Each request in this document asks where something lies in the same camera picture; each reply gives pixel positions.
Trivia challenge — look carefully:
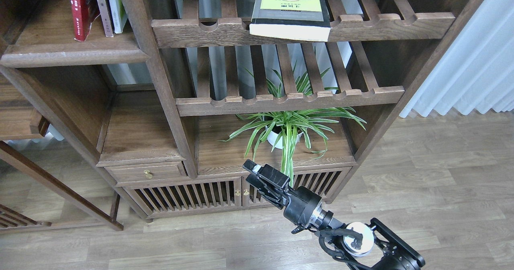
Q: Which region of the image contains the red rescue guide book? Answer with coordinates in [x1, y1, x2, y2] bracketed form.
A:
[70, 0, 99, 42]

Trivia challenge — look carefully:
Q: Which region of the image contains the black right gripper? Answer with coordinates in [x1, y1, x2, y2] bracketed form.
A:
[243, 160, 323, 228]

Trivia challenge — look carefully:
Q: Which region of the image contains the green spider plant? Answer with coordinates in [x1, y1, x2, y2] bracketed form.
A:
[218, 59, 367, 182]

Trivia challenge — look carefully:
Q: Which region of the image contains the yellow and black thick book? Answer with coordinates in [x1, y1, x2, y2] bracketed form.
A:
[249, 0, 331, 42]

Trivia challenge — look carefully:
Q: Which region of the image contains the white green upright book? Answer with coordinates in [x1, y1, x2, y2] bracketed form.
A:
[109, 0, 128, 34]

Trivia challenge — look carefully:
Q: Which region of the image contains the white plant pot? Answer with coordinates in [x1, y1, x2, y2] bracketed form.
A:
[267, 127, 303, 150]

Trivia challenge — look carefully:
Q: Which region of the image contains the dark wooden bookshelf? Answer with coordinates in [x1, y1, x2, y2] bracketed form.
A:
[1, 0, 485, 219]

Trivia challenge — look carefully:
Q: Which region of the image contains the white pleated curtain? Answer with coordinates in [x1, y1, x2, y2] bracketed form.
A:
[400, 0, 514, 118]

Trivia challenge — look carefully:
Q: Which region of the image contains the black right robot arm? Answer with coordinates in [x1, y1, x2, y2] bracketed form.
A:
[243, 160, 425, 270]

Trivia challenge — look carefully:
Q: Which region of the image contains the brass drawer knob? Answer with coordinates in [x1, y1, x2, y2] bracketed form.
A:
[143, 170, 153, 179]

